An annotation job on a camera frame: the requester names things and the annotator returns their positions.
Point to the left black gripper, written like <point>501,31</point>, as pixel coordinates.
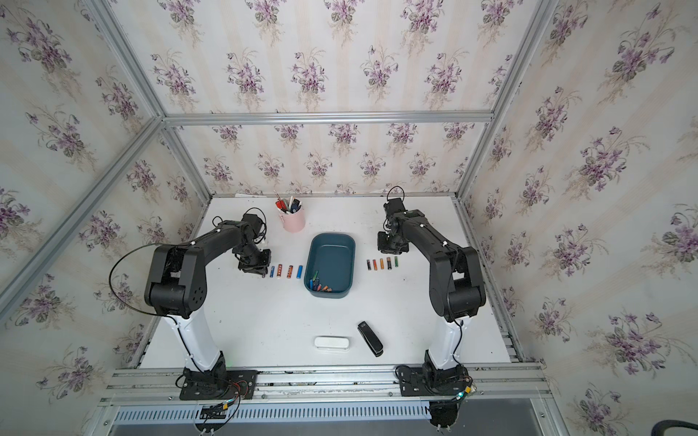
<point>262,267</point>

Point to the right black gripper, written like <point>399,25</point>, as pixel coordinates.
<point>382,247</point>

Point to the teal plastic storage box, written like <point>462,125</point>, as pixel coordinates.
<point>329,269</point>

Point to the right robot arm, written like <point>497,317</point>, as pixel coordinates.
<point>456,286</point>

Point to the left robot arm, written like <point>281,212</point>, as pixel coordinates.
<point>177,283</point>

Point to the pink pen cup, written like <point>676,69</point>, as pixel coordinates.
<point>293,223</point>

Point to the pens in cup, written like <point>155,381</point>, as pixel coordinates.
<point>289,205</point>

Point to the black stapler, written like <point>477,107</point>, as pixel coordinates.
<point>371,339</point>

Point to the white eraser case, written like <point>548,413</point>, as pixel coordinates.
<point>332,343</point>

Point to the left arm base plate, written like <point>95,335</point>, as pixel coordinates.
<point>195,386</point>

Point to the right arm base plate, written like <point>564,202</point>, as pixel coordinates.
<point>428,381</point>

